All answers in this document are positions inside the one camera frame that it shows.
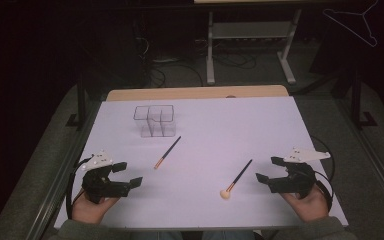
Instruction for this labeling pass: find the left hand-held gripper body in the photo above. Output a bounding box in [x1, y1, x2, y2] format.
[80, 149, 131, 205]

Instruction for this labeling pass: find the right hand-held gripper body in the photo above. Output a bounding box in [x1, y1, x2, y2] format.
[268, 146, 332, 200]

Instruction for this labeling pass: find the thin dark makeup brush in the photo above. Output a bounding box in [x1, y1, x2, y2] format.
[153, 135, 182, 170]

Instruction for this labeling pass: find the clear plastic compartment organizer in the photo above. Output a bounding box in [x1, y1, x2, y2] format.
[133, 104, 177, 139]

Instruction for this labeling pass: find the person's left hand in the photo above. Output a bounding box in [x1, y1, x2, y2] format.
[71, 189, 121, 224]

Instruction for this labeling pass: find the person's right hand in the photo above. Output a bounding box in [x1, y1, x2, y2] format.
[281, 185, 330, 223]

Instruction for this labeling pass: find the makeup brush with beige head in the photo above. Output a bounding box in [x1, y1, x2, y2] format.
[219, 158, 253, 200]

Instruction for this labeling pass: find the white board table cover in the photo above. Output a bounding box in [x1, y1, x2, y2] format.
[53, 96, 349, 231]

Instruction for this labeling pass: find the black metal stand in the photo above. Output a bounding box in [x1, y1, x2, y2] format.
[65, 71, 88, 130]
[349, 68, 379, 130]

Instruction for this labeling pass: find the light wooden table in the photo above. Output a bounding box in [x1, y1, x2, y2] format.
[105, 84, 290, 102]

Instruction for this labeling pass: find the white clothes hanger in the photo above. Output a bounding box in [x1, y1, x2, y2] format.
[322, 0, 379, 48]

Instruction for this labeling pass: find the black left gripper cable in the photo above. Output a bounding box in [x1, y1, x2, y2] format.
[65, 156, 94, 220]

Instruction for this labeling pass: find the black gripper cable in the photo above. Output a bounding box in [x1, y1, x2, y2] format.
[65, 156, 94, 220]
[309, 134, 336, 212]

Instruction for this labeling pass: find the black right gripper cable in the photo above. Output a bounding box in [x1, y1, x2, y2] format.
[309, 134, 336, 212]

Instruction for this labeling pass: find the grey metal rail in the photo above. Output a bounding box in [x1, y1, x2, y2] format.
[24, 99, 102, 240]
[333, 96, 384, 221]

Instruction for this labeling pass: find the tangle of floor cables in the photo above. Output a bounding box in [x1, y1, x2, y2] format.
[133, 19, 258, 88]

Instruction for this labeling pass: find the white metal desk frame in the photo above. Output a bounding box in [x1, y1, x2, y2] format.
[205, 9, 303, 86]

